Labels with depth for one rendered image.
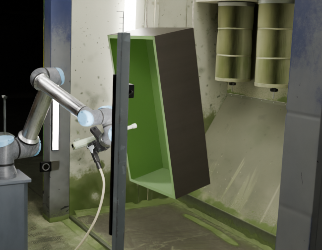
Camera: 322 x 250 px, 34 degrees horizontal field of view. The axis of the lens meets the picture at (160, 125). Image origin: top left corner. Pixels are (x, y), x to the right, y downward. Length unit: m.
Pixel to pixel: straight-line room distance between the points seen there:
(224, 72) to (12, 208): 2.29
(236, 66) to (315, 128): 2.90
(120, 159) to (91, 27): 2.16
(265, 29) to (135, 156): 1.49
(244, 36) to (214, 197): 1.48
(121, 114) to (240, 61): 2.46
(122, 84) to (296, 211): 1.02
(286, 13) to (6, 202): 2.58
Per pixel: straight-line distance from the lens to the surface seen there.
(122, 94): 2.57
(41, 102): 3.57
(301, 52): 2.09
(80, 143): 3.33
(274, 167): 4.52
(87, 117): 2.99
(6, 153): 3.69
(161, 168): 4.51
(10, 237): 3.80
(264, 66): 4.46
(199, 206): 4.93
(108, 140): 3.09
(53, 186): 4.66
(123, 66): 2.56
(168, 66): 3.66
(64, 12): 4.51
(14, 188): 3.70
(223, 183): 4.81
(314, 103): 2.05
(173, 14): 5.01
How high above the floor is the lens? 1.62
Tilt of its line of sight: 9 degrees down
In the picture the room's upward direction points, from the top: 2 degrees clockwise
